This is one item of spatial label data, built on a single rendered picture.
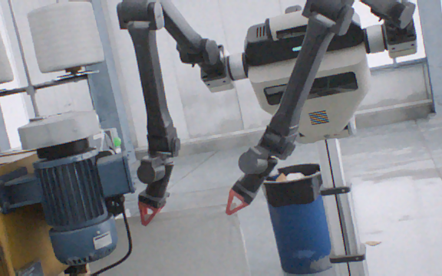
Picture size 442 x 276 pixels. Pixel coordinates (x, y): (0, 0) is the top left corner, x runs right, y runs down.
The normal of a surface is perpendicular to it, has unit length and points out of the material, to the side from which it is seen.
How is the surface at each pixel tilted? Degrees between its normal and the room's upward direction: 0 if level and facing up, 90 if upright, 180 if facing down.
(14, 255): 90
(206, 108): 90
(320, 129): 130
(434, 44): 90
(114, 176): 90
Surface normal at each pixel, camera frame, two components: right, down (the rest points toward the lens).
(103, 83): -0.25, 0.17
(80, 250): 0.13, 0.12
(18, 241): 0.94, -0.16
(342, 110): -0.07, 0.75
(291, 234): -0.50, 0.26
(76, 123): 0.66, -0.03
